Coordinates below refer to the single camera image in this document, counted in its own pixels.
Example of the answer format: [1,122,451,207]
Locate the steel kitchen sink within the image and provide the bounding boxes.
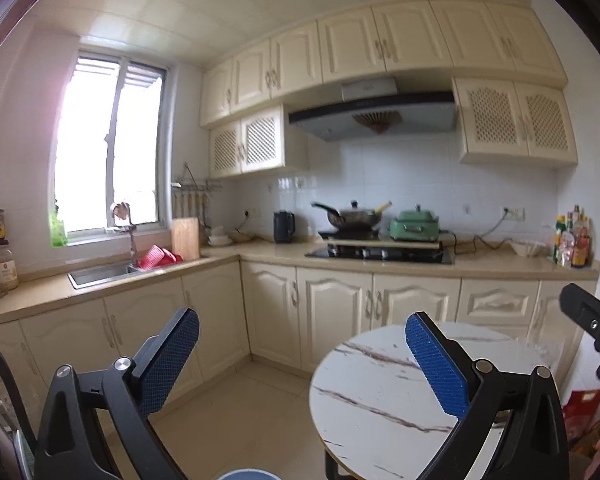
[67,262,143,289]

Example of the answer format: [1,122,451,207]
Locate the wooden cutting board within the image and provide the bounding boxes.
[171,218,200,261]

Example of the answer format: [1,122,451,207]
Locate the cluster of condiment bottles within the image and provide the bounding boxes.
[552,205,593,269]

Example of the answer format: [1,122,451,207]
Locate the black electric kettle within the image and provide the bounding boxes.
[273,210,296,244]

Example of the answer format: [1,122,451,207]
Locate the upper cream cabinets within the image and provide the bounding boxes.
[200,0,578,178]

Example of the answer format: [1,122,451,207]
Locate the cream cabinets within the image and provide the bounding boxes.
[0,256,597,414]
[200,0,578,178]

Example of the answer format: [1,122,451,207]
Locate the black wok with lid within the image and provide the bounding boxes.
[311,200,392,231]

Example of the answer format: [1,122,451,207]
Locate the large sauce jar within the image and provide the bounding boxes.
[0,209,19,292]

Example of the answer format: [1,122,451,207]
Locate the green electric cooker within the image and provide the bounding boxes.
[389,205,440,243]

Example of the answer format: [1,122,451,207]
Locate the red paper bag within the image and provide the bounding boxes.
[562,389,600,442]

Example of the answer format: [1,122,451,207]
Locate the kitchen window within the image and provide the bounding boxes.
[50,51,168,244]

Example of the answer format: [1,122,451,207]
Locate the green dish soap bottle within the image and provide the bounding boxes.
[50,206,68,247]

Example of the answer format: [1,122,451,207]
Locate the blue plastic trash bin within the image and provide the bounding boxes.
[218,468,280,480]

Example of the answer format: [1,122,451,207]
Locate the black range hood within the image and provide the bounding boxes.
[288,90,457,142]

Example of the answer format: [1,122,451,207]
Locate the round white marble table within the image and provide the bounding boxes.
[307,322,556,480]

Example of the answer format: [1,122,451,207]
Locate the stacked white bowls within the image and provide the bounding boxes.
[208,226,234,247]

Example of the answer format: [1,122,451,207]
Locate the steel faucet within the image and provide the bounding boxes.
[110,202,138,266]

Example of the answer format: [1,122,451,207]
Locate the hanging utensil rack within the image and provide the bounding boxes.
[171,162,222,229]

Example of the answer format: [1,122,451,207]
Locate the black gas stove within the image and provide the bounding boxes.
[306,244,452,264]

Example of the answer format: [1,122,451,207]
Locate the lower cream cabinets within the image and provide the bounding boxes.
[0,256,597,414]

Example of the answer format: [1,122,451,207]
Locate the white bowl on counter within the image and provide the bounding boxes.
[508,240,547,258]

